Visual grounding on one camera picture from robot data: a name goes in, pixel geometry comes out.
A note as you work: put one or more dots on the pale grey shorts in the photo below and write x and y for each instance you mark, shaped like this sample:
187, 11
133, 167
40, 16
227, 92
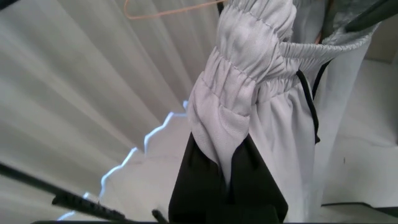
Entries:
248, 46

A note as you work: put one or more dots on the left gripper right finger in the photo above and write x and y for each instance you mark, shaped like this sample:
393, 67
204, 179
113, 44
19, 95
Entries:
258, 193

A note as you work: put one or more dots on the white curtain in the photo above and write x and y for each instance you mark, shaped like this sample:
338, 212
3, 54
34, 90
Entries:
62, 77

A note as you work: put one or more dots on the black clothes rack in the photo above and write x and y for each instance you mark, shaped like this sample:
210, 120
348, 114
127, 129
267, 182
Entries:
87, 205

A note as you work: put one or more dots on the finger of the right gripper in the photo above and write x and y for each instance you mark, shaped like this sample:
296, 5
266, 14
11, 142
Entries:
379, 11

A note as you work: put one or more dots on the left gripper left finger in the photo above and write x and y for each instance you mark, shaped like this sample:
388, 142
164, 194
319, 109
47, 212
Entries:
196, 193

